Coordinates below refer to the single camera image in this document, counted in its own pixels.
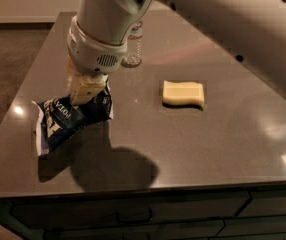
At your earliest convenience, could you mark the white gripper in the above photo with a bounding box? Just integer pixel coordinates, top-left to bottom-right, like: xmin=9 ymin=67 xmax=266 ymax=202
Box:
xmin=67 ymin=17 xmax=127 ymax=106

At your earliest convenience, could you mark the blue kettle chip bag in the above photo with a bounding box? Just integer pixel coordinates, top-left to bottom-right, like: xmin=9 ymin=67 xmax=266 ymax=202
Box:
xmin=34 ymin=86 xmax=113 ymax=156

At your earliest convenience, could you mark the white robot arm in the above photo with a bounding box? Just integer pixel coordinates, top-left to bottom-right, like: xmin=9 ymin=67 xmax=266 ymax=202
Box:
xmin=67 ymin=0 xmax=286 ymax=99

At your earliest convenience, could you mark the clear plastic water bottle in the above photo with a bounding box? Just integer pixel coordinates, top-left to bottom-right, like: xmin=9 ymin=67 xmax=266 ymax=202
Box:
xmin=121 ymin=20 xmax=143 ymax=68

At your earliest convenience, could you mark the yellow sponge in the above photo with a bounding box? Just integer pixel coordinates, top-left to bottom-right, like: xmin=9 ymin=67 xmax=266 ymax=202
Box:
xmin=162 ymin=81 xmax=205 ymax=107

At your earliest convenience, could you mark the dark cabinet drawer front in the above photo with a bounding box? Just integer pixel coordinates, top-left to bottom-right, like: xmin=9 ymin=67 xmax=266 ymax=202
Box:
xmin=12 ymin=191 xmax=249 ymax=230

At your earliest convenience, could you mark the black drawer handle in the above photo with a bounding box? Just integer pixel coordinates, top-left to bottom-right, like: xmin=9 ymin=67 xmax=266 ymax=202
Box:
xmin=115 ymin=208 xmax=153 ymax=225

